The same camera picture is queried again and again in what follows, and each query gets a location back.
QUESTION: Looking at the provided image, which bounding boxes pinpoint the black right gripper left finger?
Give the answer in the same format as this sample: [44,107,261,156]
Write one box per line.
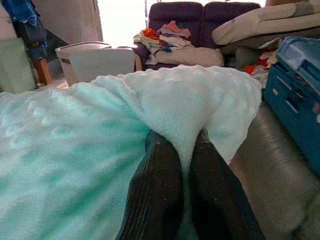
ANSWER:
[116,129,186,240]

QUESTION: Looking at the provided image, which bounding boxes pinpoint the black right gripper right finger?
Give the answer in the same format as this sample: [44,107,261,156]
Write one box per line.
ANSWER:
[188,126,266,240]

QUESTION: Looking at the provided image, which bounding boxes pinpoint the dark green leather sofa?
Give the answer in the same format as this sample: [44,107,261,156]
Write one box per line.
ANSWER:
[219,32,320,240]

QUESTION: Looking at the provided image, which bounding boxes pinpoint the cream white pillow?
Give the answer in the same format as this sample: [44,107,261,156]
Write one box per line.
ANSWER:
[149,46,225,68]

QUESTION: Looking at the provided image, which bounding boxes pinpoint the dark purple fabric sofa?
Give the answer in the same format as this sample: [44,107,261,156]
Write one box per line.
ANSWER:
[134,1,263,71]

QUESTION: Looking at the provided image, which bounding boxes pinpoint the blue hard shell suitcase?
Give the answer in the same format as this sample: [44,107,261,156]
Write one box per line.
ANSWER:
[263,36,320,176]

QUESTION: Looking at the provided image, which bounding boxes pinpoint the red orange crumpled clothes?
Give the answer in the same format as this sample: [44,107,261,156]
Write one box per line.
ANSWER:
[243,49,279,76]

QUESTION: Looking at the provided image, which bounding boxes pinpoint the colourful clothes pile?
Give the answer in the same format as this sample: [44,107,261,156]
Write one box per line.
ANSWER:
[133,20,194,55]

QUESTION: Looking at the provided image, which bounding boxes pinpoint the grey plastic laundry basket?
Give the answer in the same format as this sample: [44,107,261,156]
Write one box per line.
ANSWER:
[54,41,113,86]

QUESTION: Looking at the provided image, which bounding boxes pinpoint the brown wooden furniture leg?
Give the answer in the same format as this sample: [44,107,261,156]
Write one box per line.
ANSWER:
[34,58,53,86]

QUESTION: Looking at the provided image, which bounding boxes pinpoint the beige long cushion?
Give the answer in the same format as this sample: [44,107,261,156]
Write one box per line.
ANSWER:
[211,1,320,46]

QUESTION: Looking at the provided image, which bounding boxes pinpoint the pale green cabinet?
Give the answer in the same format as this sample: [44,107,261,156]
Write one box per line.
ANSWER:
[0,37,38,94]

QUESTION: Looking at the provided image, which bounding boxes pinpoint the blue hanging clothing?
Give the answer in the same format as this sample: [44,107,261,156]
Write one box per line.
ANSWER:
[1,0,49,61]

